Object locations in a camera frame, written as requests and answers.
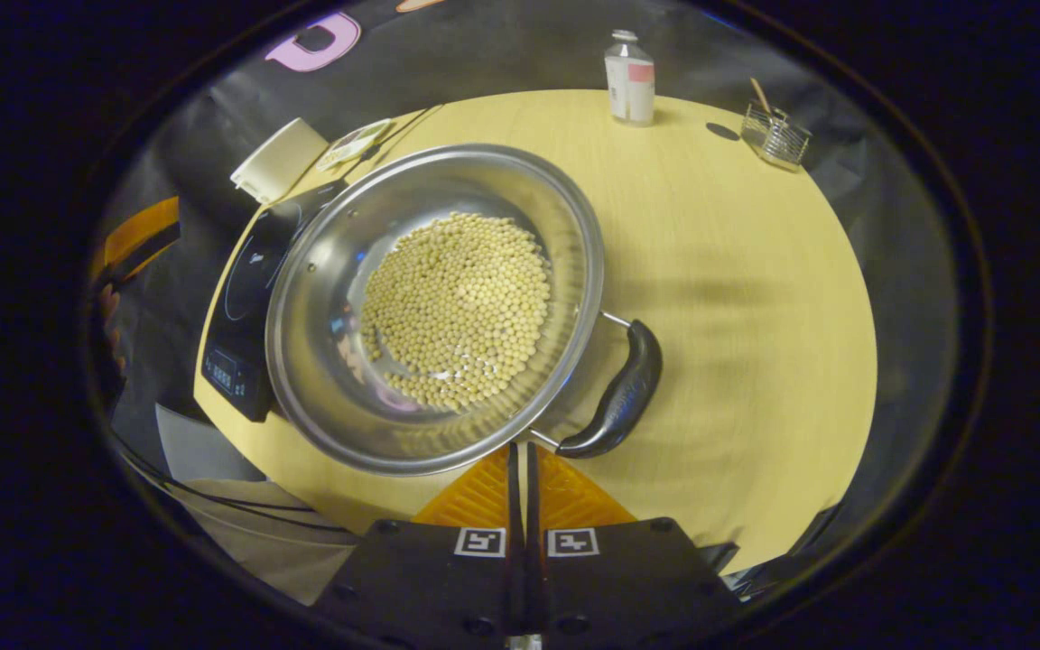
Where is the white toaster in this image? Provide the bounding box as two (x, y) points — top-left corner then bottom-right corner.
(229, 117), (330, 205)

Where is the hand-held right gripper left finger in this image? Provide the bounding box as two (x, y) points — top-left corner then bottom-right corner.
(314, 442), (527, 638)

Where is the black power cable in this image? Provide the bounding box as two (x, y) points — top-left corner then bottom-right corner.
(362, 103), (445, 168)

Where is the white divided dish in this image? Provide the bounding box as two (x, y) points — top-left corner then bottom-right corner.
(316, 117), (395, 172)

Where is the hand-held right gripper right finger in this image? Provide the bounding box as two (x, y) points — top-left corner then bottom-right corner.
(526, 442), (743, 638)

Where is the thin black cable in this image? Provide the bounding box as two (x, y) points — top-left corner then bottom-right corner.
(114, 433), (354, 535)

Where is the clear glass holder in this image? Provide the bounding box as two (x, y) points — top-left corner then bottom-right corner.
(740, 101), (813, 173)

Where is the pile of soybeans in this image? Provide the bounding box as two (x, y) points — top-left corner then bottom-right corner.
(359, 211), (553, 413)

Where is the white plastic bottle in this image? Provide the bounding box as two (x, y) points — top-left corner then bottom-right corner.
(603, 29), (657, 127)

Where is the black induction cooktop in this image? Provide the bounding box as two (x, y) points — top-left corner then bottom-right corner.
(200, 179), (351, 423)

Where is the stainless steel pot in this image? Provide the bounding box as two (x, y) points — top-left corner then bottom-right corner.
(265, 143), (664, 478)

